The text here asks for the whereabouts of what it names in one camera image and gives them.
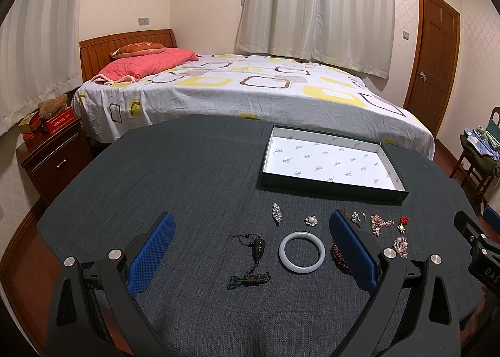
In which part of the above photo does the red rose gold brooch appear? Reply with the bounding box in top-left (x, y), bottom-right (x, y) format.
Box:
top-left (397, 216), bottom-right (408, 234)

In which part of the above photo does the gold pearl flower brooch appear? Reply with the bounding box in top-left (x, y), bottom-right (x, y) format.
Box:
top-left (370, 215), bottom-right (395, 237)

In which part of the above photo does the dark red bead bracelet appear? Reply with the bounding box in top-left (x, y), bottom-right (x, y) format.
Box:
top-left (330, 243), bottom-right (353, 276)

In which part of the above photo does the silver ring ornament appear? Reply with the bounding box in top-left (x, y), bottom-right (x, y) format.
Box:
top-left (351, 211), bottom-right (367, 224)

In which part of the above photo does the white jade bangle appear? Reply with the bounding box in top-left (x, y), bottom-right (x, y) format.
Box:
top-left (278, 231), bottom-right (326, 275)

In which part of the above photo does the small pearl flower brooch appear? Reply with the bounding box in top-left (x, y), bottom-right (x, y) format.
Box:
top-left (304, 216), bottom-right (319, 227)

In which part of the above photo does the silver leaf brooch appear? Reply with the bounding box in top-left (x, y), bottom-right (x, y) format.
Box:
top-left (272, 203), bottom-right (282, 224)

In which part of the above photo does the dark bead tassel pendant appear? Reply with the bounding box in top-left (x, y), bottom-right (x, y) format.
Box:
top-left (226, 233), bottom-right (271, 290)

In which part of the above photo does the wooden chair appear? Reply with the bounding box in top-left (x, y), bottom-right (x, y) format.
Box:
top-left (449, 106), bottom-right (499, 207)

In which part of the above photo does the pile of clothes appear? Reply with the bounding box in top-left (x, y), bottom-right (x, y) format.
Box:
top-left (461, 128), bottom-right (499, 178)

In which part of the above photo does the dark wooden nightstand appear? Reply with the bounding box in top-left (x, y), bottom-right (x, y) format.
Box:
top-left (15, 118), bottom-right (93, 205)

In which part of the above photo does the yellow gift box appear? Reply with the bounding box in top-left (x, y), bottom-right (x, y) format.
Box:
top-left (18, 112), bottom-right (42, 134)

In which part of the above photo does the white tray dark green rim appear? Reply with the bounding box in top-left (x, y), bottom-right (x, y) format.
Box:
top-left (260, 126), bottom-right (408, 204)

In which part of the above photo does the red gift box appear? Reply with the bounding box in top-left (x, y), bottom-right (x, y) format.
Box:
top-left (42, 106), bottom-right (75, 135)

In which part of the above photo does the brown teddy bear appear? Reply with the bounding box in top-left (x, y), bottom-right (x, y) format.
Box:
top-left (37, 94), bottom-right (68, 121)

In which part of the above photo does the brown wooden door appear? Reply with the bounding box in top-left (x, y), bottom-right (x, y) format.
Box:
top-left (403, 0), bottom-right (460, 136)

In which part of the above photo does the bed with patterned sheet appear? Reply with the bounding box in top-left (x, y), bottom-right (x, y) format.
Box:
top-left (72, 54), bottom-right (435, 159)

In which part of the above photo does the pink pillow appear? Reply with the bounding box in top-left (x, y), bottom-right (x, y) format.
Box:
top-left (91, 48), bottom-right (198, 84)

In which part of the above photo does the white side curtain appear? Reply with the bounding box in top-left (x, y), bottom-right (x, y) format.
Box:
top-left (1, 0), bottom-right (82, 133)

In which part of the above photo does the wooden headboard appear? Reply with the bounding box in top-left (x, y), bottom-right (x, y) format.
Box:
top-left (80, 28), bottom-right (177, 82)

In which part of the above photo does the orange cushion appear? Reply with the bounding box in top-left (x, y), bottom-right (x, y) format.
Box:
top-left (110, 42), bottom-right (166, 60)

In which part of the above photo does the white window curtain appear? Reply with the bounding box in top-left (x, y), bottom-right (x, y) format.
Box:
top-left (235, 0), bottom-right (395, 79)

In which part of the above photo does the wall socket above headboard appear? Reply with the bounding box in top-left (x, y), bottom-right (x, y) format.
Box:
top-left (138, 18), bottom-right (150, 26)

